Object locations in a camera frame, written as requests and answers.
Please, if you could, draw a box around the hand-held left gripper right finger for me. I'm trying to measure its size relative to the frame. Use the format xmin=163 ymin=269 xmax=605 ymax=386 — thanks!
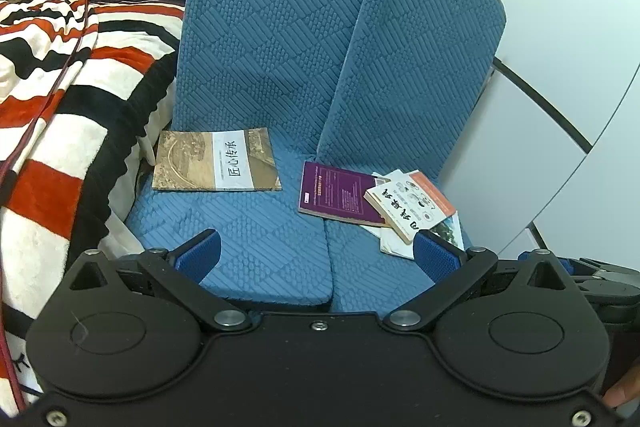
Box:
xmin=382 ymin=229 xmax=581 ymax=333

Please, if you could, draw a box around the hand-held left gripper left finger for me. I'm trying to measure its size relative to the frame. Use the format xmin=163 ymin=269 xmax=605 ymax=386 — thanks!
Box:
xmin=67 ymin=229 xmax=253 ymax=333

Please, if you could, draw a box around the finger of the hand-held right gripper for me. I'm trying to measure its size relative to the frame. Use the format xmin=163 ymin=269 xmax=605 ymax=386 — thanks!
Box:
xmin=560 ymin=257 xmax=640 ymax=303

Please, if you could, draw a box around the landscape photo cover booklet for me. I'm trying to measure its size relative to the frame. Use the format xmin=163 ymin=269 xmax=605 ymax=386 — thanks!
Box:
xmin=379 ymin=212 xmax=466 ymax=261

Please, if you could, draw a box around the white orange cover book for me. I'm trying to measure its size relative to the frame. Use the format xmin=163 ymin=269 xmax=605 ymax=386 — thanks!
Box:
xmin=364 ymin=170 xmax=458 ymax=245

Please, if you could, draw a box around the brown cover book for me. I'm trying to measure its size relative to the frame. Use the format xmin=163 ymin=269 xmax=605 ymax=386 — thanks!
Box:
xmin=151 ymin=127 xmax=283 ymax=192

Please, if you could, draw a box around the purple cover book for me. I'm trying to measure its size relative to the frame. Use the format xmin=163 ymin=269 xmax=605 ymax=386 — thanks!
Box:
xmin=298 ymin=161 xmax=393 ymax=228

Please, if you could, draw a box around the person's right hand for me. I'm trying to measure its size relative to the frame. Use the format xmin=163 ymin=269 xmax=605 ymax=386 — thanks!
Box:
xmin=602 ymin=364 xmax=640 ymax=414

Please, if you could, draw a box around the beige pillow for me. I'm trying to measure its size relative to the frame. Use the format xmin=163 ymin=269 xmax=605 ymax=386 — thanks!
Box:
xmin=111 ymin=127 xmax=173 ymax=240

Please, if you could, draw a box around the blue textured floor chair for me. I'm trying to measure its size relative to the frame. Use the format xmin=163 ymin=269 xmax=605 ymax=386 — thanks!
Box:
xmin=122 ymin=0 xmax=376 ymax=313
xmin=317 ymin=0 xmax=508 ymax=313

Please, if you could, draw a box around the red black white striped blanket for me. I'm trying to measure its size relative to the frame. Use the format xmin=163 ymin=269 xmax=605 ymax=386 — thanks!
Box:
xmin=0 ymin=0 xmax=193 ymax=410

